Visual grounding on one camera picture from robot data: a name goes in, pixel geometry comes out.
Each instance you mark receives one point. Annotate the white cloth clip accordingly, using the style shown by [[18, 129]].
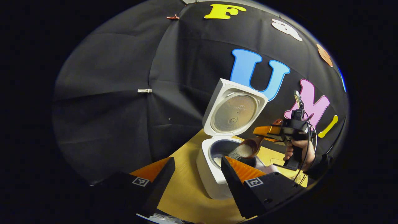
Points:
[[144, 90]]

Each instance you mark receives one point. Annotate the white rice heap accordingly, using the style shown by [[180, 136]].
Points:
[[217, 161]]

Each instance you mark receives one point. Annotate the black backdrop cloth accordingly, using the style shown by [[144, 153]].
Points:
[[124, 109]]

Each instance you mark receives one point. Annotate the spoonful of white rice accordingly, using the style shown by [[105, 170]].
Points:
[[241, 152]]

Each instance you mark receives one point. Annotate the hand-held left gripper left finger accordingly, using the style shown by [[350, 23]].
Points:
[[161, 183]]

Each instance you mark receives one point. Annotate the brown wooden spoon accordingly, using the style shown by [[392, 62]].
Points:
[[256, 143]]

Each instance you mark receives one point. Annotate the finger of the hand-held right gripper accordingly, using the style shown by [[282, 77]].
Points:
[[278, 139], [273, 130]]

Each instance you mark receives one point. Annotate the white rice cooker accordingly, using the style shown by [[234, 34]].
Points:
[[211, 174]]

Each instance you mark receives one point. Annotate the copper cloth clip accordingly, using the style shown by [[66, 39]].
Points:
[[173, 17]]

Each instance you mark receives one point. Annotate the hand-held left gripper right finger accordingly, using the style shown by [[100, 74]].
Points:
[[233, 186]]

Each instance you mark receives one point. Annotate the clear plastic rice box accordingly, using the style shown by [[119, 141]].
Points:
[[281, 163]]

